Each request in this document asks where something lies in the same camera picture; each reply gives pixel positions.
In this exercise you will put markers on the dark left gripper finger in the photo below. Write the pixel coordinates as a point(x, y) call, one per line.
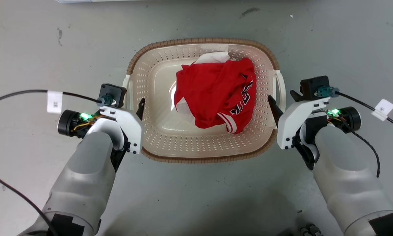
point(141, 109)

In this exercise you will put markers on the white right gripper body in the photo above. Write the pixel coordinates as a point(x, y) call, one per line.
point(290, 124)

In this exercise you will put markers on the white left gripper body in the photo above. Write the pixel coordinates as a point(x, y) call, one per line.
point(131, 127)

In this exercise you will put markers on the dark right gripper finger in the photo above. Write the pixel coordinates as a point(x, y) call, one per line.
point(297, 97)
point(275, 111)

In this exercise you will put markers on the cream plastic laundry basket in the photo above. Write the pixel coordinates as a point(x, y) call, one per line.
point(157, 82)

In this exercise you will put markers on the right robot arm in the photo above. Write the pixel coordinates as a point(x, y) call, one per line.
point(347, 173)

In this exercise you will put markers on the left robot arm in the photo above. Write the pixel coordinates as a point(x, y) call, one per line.
point(85, 177)

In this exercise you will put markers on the dark robot base part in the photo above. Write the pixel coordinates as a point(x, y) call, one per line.
point(309, 229)

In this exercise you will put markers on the red sports jersey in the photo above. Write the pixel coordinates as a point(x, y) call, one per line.
point(213, 91)

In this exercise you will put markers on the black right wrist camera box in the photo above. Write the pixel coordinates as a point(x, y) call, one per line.
point(314, 86)

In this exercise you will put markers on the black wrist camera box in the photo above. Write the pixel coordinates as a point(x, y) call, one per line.
point(113, 93)
point(314, 86)

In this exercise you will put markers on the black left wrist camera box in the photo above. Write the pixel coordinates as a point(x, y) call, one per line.
point(113, 93)

